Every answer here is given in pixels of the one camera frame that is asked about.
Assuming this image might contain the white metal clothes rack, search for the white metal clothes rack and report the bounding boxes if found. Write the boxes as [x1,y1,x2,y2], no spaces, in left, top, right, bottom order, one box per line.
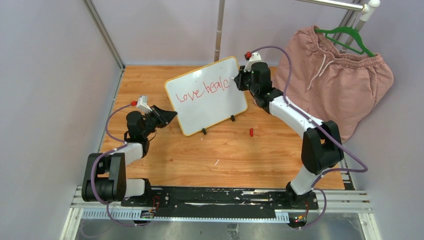
[213,0,382,63]

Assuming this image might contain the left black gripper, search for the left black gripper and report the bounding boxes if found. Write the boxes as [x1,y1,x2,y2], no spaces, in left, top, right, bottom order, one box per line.
[141,105,177,139]

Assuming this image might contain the green clothes hanger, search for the green clothes hanger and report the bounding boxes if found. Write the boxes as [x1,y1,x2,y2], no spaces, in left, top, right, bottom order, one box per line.
[313,26,377,58]

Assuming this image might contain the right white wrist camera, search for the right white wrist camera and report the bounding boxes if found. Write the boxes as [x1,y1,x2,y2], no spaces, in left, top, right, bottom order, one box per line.
[243,51,262,72]

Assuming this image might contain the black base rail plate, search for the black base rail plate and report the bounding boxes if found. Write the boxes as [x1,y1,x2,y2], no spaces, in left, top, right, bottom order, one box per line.
[71,185,372,229]

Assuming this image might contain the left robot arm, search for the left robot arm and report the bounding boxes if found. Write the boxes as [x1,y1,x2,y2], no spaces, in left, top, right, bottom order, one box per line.
[81,105,178,207]

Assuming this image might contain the yellow framed whiteboard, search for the yellow framed whiteboard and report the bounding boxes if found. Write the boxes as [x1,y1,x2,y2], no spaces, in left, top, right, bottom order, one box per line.
[164,56,248,136]

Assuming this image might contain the grey aluminium corner post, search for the grey aluminium corner post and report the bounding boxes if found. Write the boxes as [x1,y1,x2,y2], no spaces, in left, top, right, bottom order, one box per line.
[82,0,126,73]

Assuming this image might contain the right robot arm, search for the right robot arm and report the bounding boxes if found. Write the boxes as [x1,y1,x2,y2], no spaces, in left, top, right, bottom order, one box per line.
[234,62,344,209]

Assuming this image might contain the pink shorts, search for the pink shorts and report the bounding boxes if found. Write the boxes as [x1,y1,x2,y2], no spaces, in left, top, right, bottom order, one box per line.
[272,26,394,142]

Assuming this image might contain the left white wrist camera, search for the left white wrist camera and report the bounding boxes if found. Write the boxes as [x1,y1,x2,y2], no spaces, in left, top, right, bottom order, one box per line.
[136,95,152,114]

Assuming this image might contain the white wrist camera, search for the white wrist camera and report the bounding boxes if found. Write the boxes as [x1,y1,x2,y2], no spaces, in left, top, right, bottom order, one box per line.
[136,95,152,114]
[243,51,262,72]

